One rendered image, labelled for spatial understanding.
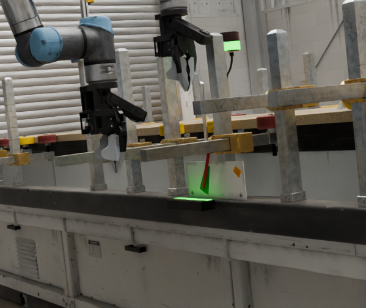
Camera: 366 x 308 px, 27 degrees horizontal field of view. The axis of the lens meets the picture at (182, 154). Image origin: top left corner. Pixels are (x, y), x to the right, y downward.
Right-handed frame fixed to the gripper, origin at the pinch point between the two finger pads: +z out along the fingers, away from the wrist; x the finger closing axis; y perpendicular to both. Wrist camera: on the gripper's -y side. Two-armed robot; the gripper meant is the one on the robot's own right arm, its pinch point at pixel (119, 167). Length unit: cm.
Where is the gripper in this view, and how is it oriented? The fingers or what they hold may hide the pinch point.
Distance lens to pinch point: 182.3
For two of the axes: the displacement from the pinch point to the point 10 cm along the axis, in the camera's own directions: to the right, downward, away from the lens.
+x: 5.5, -0.1, -8.3
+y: -8.3, 1.2, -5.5
